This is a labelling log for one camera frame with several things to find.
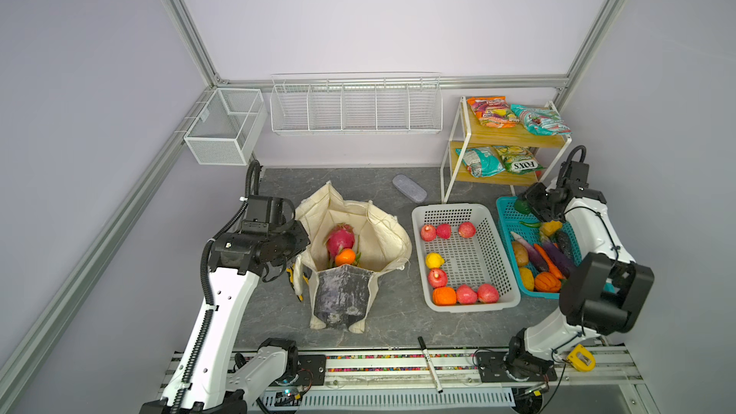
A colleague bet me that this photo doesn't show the green bell pepper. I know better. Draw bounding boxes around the green bell pepper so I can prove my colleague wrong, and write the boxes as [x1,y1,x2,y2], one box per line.
[514,199,532,215]

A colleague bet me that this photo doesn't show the brown potato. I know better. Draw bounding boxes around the brown potato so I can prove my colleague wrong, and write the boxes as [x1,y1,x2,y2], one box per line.
[512,241,529,268]

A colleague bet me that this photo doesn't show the pink dragon fruit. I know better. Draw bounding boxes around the pink dragon fruit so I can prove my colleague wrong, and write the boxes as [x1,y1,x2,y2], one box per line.
[326,223,357,268]

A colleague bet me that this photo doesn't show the cream canvas grocery bag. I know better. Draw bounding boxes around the cream canvas grocery bag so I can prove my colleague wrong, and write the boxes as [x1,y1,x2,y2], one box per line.
[294,182,412,334]

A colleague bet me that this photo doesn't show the small orange pumpkin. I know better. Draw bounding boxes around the small orange pumpkin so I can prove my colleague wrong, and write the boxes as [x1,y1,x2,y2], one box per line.
[534,272,562,293]

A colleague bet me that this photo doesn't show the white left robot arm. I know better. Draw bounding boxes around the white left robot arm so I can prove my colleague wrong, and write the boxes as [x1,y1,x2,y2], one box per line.
[140,160,310,413]

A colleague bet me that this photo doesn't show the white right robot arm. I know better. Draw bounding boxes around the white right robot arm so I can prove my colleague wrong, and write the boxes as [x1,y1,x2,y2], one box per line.
[505,146,655,380]

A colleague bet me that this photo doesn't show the green Fox's candy bag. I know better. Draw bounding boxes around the green Fox's candy bag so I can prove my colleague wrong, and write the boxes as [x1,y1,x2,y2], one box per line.
[493,146,544,174]

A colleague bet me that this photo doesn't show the teal red snack bag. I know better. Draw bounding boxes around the teal red snack bag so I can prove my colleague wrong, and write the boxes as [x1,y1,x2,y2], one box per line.
[510,105,571,136]

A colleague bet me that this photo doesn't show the orange pink snack bag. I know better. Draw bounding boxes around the orange pink snack bag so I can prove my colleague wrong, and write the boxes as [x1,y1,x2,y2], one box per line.
[467,96,519,128]

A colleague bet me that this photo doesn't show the yellow bell pepper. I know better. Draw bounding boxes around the yellow bell pepper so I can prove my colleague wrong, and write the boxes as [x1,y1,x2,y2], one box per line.
[540,220,564,239]

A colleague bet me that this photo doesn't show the yellow black pliers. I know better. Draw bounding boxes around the yellow black pliers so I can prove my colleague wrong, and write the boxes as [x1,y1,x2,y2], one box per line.
[287,268,304,302]

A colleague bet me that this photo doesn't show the dark cucumber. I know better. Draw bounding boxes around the dark cucumber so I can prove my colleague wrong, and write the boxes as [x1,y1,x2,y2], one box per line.
[555,231,574,261]

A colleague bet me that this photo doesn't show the teal plastic basket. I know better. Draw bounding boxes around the teal plastic basket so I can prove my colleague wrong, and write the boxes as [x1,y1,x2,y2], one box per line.
[496,197,632,303]

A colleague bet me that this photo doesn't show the light purple eggplant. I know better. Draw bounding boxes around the light purple eggplant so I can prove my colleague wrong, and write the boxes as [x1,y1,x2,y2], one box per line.
[511,232,549,272]

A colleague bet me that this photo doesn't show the orange carrot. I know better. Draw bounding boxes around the orange carrot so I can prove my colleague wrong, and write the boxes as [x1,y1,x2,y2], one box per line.
[533,243,565,280]

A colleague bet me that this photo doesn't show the white metal wooden shelf rack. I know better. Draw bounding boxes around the white metal wooden shelf rack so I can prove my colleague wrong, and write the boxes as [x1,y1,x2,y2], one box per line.
[439,97,572,203]

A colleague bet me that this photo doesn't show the yellow corn cob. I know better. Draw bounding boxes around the yellow corn cob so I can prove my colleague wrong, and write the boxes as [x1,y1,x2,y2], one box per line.
[519,268,535,292]

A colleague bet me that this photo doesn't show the white plastic basket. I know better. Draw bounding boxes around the white plastic basket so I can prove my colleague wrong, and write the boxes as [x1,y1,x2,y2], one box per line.
[411,203,521,314]

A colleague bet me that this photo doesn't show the yellow lemon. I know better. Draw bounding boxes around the yellow lemon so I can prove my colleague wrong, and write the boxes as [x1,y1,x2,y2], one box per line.
[425,252,446,269]

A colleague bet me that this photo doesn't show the grey fabric glasses case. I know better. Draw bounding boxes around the grey fabric glasses case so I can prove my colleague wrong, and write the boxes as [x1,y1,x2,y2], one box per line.
[392,174,427,204]

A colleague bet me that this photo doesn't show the yellow tape measure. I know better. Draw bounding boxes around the yellow tape measure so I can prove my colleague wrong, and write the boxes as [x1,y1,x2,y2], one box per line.
[567,344,596,373]

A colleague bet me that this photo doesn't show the black white marker pen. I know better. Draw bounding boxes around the black white marker pen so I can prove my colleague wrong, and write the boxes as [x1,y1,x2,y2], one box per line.
[417,337,444,394]

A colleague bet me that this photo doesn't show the white mesh wall box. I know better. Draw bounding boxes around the white mesh wall box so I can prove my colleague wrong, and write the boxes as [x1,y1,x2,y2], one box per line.
[184,88,268,166]

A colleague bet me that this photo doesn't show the white wire wall basket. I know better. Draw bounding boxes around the white wire wall basket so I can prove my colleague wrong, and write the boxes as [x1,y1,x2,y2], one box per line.
[270,72,444,135]

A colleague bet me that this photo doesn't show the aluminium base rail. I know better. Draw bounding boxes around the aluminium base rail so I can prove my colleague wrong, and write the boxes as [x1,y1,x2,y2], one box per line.
[248,342,658,413]

